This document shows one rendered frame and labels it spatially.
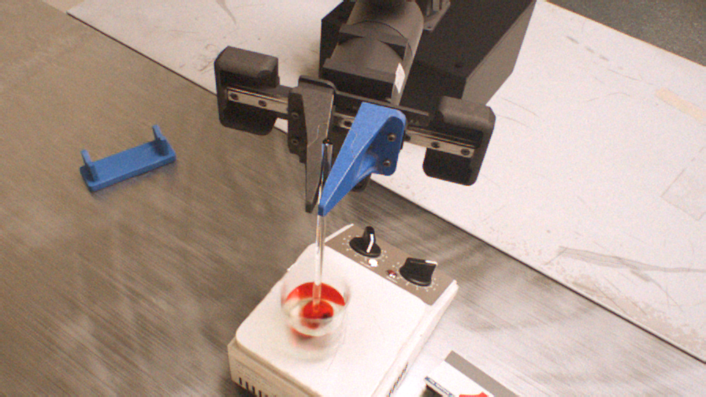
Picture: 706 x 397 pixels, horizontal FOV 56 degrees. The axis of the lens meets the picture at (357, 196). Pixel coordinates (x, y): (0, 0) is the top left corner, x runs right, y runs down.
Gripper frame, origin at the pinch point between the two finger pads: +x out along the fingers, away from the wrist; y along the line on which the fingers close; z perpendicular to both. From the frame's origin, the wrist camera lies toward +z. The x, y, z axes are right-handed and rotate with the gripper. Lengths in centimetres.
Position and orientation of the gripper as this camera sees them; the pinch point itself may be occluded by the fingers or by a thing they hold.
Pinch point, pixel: (330, 169)
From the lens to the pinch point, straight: 41.5
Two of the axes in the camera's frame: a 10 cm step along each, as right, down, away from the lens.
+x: -2.4, 7.3, -6.4
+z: -0.9, 6.4, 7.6
